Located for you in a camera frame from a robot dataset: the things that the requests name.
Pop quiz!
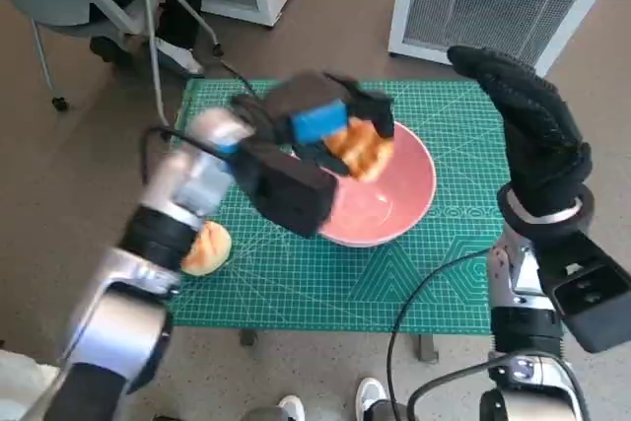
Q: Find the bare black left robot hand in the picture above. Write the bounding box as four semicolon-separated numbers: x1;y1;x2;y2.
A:
260;70;398;178

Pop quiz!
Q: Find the green cutting mat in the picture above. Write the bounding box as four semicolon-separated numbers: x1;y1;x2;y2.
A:
170;76;515;334

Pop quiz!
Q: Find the white shoe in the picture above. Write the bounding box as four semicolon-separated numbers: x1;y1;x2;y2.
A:
355;377;391;421
277;393;308;421

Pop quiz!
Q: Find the pink bowl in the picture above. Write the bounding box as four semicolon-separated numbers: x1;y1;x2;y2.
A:
315;120;439;248

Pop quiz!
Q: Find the white cabinet with red light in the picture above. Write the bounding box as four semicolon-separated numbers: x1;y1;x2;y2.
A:
386;0;631;79

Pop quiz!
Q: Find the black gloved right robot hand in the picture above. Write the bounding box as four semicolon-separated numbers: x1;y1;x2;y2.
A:
446;44;594;218

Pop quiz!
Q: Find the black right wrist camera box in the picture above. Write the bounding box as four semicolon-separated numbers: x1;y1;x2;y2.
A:
535;230;631;355

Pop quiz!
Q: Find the round toy bread bun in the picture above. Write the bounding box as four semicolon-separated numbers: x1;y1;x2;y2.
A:
180;221;234;277

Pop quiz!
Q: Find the long twisted toy bread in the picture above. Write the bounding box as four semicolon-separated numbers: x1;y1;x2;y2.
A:
324;117;395;181

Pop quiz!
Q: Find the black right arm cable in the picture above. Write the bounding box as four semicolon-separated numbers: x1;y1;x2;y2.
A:
386;247;495;421
555;355;592;421
405;359;499;421

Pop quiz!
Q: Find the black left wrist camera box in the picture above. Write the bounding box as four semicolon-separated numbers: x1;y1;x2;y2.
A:
230;138;340;240

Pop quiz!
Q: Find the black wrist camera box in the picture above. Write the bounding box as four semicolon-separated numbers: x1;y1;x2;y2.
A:
535;230;631;355
230;138;340;240

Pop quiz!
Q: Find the black floor cable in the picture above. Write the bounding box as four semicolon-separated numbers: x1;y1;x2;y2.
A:
211;40;258;97

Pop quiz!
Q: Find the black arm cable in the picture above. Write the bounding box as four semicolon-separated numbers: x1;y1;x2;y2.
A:
555;355;592;421
141;124;239;181
405;359;499;421
386;247;495;421

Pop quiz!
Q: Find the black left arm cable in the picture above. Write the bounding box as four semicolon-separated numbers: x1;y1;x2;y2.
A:
141;124;239;181

